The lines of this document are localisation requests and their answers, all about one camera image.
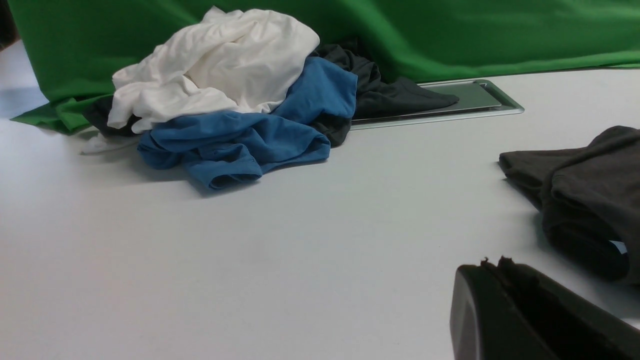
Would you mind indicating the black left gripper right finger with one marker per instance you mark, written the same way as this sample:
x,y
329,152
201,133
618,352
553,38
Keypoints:
x,y
568,325

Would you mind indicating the blue crumpled shirt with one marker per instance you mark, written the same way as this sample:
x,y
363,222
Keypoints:
x,y
226,148

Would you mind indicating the dark gray flat tray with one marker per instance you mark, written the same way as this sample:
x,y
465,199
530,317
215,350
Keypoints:
x,y
477,98

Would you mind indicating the dark teal crumpled shirt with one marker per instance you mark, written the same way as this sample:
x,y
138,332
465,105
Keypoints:
x,y
374,97

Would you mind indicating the gray long sleeve shirt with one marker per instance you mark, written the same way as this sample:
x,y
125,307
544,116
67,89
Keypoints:
x,y
589,200

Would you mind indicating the green backdrop cloth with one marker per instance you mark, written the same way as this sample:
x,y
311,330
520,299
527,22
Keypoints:
x,y
75,46

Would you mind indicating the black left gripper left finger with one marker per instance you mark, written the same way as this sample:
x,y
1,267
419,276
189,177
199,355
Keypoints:
x,y
485,324

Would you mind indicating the white crumpled shirt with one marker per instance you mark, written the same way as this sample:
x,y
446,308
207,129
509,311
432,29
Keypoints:
x,y
242,61

